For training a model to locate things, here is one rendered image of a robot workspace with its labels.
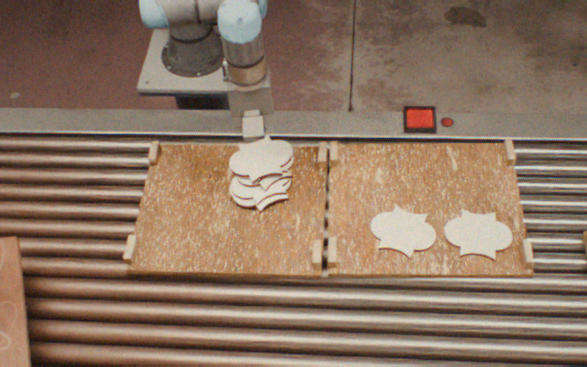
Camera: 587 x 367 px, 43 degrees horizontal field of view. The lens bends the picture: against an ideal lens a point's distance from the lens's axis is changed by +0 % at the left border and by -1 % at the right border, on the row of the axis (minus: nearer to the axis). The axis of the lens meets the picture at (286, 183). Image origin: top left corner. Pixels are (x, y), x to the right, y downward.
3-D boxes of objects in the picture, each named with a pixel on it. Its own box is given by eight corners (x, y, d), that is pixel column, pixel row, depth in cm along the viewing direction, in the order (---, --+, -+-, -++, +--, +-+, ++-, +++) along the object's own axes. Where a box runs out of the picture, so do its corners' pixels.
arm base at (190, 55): (169, 37, 207) (162, 9, 199) (222, 33, 207) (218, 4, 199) (167, 75, 197) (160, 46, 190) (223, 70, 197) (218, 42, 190)
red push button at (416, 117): (407, 113, 179) (407, 108, 178) (431, 113, 178) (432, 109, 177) (407, 130, 175) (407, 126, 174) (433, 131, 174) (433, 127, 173)
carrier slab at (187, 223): (155, 148, 176) (154, 144, 175) (327, 150, 172) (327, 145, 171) (125, 274, 155) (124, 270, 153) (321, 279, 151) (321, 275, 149)
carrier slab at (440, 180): (330, 149, 172) (330, 144, 171) (508, 148, 169) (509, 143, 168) (327, 277, 151) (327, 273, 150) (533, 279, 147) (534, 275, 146)
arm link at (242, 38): (257, -11, 133) (262, 18, 128) (263, 36, 142) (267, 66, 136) (213, -5, 133) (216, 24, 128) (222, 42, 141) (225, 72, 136)
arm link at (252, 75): (265, 67, 136) (221, 71, 136) (268, 84, 140) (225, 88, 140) (264, 40, 141) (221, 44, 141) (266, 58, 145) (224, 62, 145)
